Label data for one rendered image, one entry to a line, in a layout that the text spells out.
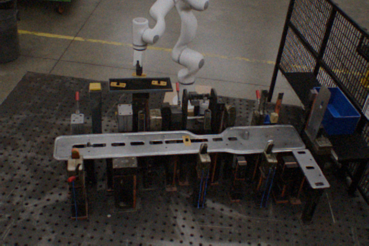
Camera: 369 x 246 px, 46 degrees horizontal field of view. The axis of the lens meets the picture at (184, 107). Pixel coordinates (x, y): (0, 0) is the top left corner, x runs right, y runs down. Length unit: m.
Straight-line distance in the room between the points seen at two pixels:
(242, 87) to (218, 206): 2.51
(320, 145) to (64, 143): 1.38
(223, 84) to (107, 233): 2.84
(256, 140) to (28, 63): 3.25
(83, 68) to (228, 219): 3.01
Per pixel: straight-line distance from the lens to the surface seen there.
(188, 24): 2.70
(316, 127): 2.57
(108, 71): 4.91
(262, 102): 2.56
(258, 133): 2.54
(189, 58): 2.77
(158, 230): 2.35
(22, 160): 2.79
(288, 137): 2.57
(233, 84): 4.84
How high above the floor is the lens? 2.55
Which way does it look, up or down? 36 degrees down
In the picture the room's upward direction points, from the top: 6 degrees clockwise
